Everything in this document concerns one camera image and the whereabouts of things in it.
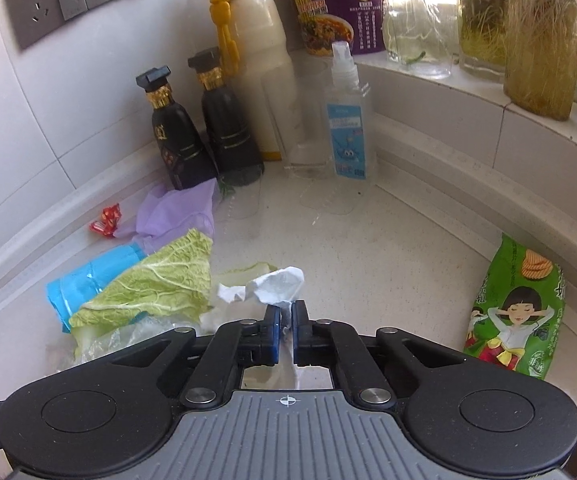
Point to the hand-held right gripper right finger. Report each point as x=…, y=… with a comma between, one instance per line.
x=299, y=332

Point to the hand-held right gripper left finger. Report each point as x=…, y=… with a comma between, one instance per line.
x=271, y=332

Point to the white paper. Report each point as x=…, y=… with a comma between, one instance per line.
x=278, y=285

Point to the green chips packet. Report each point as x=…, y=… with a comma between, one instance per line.
x=513, y=310

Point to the small white tissue piece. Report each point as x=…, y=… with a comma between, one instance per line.
x=231, y=294

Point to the large napa cabbage leaf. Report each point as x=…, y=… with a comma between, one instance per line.
x=158, y=280

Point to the purple plastic bag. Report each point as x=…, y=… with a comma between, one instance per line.
x=178, y=215

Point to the clear plastic bag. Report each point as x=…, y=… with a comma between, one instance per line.
x=118, y=337

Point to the red candy wrapper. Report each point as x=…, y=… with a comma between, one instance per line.
x=106, y=220

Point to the black bottle with gold neck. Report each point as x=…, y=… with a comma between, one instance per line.
x=231, y=130
x=181, y=150

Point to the clear plastic container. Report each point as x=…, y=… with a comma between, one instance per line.
x=303, y=120

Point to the clear spray bottle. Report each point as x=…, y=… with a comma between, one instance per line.
x=349, y=125

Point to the white bottle with yellow cap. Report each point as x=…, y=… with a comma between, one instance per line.
x=261, y=60

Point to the glass jar with green sprouts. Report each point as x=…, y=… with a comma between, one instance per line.
x=418, y=35

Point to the purple instant noodle cup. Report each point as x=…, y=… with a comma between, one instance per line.
x=341, y=10

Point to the glass jar with roots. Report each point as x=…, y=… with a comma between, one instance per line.
x=483, y=35
x=543, y=60

